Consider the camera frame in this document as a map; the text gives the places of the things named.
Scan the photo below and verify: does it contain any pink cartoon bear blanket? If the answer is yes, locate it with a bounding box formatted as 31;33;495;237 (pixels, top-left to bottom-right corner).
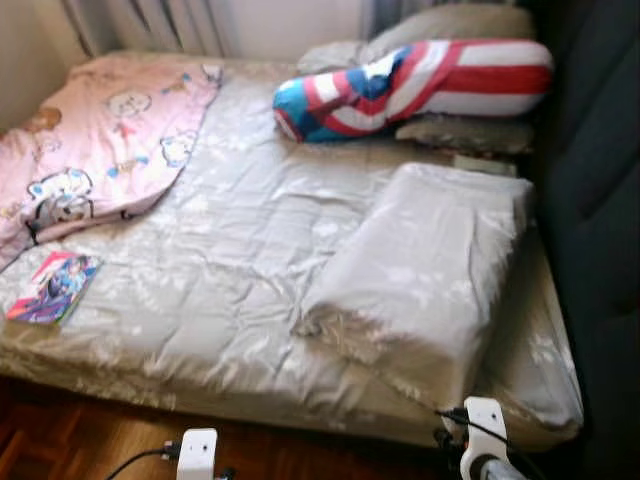
0;55;223;271

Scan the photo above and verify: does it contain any black upholstered sofa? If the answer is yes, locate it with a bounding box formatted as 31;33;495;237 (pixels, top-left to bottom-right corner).
520;0;640;480

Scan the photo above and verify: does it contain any small flat white box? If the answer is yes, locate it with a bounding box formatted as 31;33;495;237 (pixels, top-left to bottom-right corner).
452;153;518;178

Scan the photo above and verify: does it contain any plain grey pillow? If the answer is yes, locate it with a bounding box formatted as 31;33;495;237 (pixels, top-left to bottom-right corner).
360;3;538;66
395;113;533;158
298;40;366;76

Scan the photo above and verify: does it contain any large grey floral pillow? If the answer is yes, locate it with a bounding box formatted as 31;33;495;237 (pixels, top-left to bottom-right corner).
292;163;533;406

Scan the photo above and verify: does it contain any red white blue striped bolster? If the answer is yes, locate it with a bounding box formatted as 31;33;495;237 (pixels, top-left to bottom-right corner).
272;38;554;144

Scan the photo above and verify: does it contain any grey floral bed sheet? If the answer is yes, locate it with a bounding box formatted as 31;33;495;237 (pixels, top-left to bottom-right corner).
0;50;586;451

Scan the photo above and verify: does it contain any grey striped curtain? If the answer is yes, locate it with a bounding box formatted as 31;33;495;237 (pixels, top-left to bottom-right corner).
60;0;236;58

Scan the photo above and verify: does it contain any colourful comic book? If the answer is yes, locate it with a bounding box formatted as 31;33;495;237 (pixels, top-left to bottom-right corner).
5;250;102;327

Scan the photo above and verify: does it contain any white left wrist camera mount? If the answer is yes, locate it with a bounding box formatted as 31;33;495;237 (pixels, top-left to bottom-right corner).
176;428;219;480

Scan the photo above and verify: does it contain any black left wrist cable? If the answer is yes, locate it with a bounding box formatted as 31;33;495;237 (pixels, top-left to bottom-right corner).
105;443;183;480

